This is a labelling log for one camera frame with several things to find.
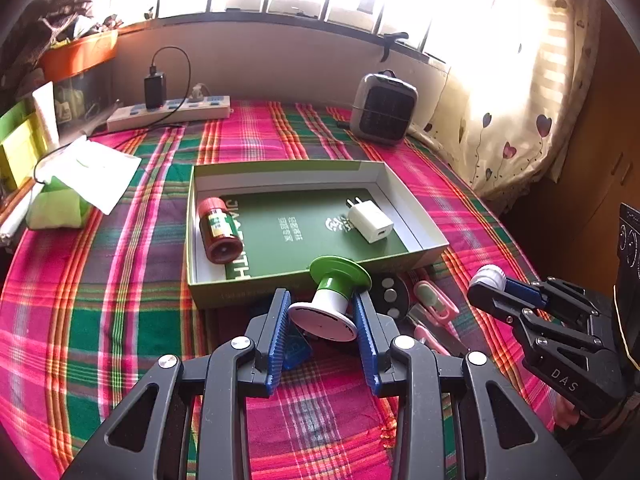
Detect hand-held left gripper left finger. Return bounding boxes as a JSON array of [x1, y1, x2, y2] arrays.
[[60, 287, 292, 480]]

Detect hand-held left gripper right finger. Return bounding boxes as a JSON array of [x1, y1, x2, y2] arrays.
[[351, 290, 583, 480]]

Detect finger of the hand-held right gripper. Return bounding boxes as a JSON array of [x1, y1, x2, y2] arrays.
[[504, 275, 617, 333], [467, 284, 628, 418]]

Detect white round device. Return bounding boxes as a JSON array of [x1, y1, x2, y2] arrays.
[[472, 264, 507, 292]]

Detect black small case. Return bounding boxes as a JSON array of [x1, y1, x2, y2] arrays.
[[372, 272, 411, 320]]

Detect green and white spool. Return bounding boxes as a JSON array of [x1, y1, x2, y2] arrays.
[[288, 256, 373, 343]]

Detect pink plastic clip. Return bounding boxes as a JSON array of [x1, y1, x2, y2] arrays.
[[413, 280, 460, 323]]

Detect green cardboard box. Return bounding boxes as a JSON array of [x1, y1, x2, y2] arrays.
[[185, 160, 451, 310]]

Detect pink plastic piece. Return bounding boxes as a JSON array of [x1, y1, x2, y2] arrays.
[[414, 325, 451, 357]]

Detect green printed card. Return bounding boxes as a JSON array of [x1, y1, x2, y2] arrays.
[[219, 189, 410, 281]]

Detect red capped medicine bottle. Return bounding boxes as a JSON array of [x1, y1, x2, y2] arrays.
[[196, 197, 244, 265]]

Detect white charger plug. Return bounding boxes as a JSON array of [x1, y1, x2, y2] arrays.
[[346, 196, 395, 244]]

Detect wooden wardrobe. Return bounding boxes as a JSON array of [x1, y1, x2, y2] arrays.
[[500, 10, 640, 286]]

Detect plaid blanket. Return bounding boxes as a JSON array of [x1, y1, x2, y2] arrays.
[[0, 100, 566, 480]]

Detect cream heart print curtain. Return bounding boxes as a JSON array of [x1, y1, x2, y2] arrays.
[[425, 0, 601, 201]]

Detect grey portable heater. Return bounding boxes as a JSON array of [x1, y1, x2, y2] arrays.
[[349, 71, 419, 147]]

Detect white power strip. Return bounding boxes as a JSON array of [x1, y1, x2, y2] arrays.
[[106, 95, 232, 133]]

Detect green tissue pack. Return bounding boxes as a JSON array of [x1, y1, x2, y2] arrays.
[[25, 177, 93, 231]]

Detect black power adapter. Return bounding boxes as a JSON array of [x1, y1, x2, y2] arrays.
[[144, 64, 167, 109]]

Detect black window hook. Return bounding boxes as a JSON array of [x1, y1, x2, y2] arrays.
[[372, 31, 410, 61]]

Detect clear plastic container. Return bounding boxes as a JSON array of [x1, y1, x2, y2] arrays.
[[50, 67, 113, 121]]

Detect green cardboard boxes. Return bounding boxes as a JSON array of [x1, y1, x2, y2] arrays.
[[0, 100, 51, 191]]

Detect white upright carton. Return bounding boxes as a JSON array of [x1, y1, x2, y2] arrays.
[[32, 81, 61, 146]]

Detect window grille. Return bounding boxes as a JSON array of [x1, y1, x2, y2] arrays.
[[107, 0, 451, 61]]

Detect orange plastic container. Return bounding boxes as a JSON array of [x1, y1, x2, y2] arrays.
[[40, 30, 120, 81]]

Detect brown checked cloth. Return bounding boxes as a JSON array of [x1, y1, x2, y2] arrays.
[[0, 0, 126, 61]]

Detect black cable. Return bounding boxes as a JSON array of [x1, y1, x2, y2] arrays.
[[34, 46, 193, 183]]

